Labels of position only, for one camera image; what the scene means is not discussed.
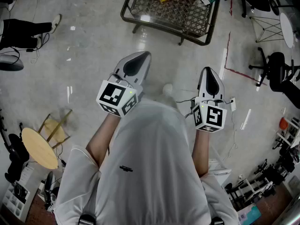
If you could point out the person's right forearm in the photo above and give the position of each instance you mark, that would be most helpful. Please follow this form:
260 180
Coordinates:
201 151

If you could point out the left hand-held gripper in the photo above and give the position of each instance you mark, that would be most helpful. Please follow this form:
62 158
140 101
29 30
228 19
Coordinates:
131 67

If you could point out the black and white equipment rack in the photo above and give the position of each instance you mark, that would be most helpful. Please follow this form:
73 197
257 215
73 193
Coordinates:
253 184

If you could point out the white power adapter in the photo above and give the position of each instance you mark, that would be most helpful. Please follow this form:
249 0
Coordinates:
233 103

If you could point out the person's white shirt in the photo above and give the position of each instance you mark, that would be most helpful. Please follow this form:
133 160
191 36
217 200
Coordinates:
150 163

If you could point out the person's white shoe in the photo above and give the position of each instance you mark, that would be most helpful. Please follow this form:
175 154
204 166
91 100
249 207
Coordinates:
167 88
56 22

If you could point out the person's left forearm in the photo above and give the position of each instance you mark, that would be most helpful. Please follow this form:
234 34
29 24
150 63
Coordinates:
103 139

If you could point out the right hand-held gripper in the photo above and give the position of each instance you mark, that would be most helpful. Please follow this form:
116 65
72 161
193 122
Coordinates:
212 107

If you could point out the orange ball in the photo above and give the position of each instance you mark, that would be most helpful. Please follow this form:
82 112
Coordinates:
283 123

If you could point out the round wooden side table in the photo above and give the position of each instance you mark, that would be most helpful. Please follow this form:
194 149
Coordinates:
38 146

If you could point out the white storage shelf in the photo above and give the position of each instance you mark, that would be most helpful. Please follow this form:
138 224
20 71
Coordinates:
289 132

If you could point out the teal and white box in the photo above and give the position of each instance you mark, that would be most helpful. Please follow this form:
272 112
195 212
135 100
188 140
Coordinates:
249 213

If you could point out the dark rattan glass-top coffee table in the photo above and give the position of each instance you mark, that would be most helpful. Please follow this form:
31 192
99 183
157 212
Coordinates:
173 15

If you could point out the black swivel chair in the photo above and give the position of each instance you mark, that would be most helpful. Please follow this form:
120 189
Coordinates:
16 153

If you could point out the white cubby shelf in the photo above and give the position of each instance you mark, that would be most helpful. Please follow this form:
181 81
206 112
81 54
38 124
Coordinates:
15 201

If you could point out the grey round fan base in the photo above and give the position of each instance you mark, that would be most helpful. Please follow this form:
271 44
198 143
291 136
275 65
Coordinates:
10 63

